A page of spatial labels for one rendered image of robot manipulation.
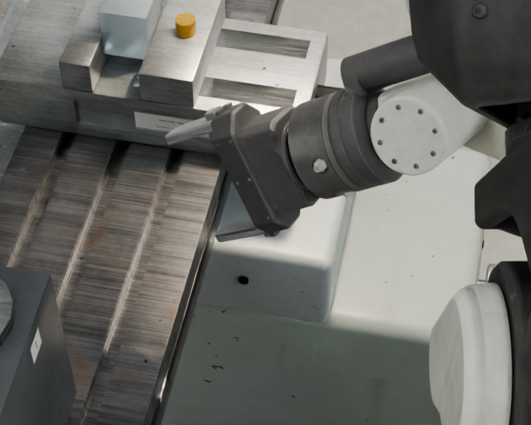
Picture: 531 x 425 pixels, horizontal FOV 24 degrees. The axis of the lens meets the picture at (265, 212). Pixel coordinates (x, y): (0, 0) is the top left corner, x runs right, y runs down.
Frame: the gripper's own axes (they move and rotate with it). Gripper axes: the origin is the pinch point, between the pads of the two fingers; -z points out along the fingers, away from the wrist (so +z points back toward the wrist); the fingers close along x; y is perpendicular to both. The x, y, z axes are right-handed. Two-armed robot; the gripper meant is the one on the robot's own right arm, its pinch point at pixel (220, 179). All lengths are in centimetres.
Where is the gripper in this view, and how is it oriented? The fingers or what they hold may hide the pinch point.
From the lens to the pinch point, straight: 114.2
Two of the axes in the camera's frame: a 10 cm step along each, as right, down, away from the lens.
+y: -4.3, 4.6, -7.7
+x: -4.3, -8.6, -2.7
